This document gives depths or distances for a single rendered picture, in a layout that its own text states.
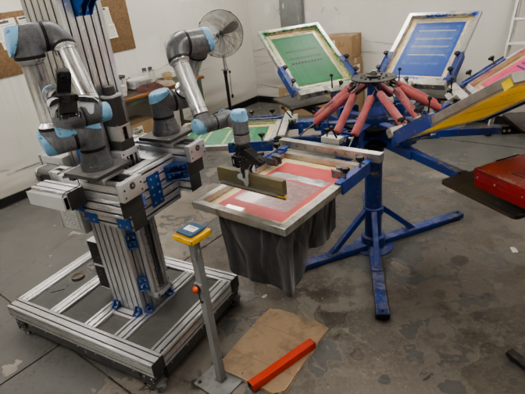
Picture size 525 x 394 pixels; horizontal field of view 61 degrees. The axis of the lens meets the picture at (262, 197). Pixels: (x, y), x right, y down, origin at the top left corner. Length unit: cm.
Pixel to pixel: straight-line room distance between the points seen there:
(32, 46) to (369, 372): 223
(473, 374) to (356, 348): 61
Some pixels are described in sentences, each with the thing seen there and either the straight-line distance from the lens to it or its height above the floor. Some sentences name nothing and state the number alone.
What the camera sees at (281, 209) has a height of 96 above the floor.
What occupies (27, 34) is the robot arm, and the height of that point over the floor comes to 187.
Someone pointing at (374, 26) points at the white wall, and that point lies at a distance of 674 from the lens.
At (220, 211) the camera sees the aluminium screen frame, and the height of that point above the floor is 98.
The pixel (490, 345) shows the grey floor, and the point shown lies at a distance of 292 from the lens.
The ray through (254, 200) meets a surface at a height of 96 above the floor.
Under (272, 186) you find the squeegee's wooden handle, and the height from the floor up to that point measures 111.
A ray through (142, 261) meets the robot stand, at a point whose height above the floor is 57.
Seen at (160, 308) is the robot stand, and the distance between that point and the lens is 291.
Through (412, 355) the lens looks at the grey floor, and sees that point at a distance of 277.
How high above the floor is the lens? 197
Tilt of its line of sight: 26 degrees down
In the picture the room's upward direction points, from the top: 7 degrees counter-clockwise
